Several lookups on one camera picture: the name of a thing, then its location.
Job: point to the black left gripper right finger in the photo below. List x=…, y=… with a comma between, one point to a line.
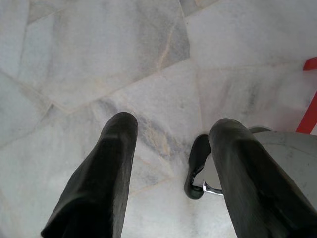
x=252, y=188

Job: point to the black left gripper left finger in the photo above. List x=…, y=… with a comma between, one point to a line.
x=99, y=183

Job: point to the red plastic stool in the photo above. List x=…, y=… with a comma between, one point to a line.
x=310, y=64

